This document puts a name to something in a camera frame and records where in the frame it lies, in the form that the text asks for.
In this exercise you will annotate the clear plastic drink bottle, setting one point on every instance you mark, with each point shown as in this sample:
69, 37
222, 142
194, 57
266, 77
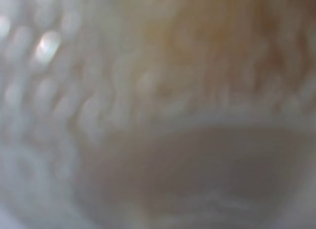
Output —
158, 114

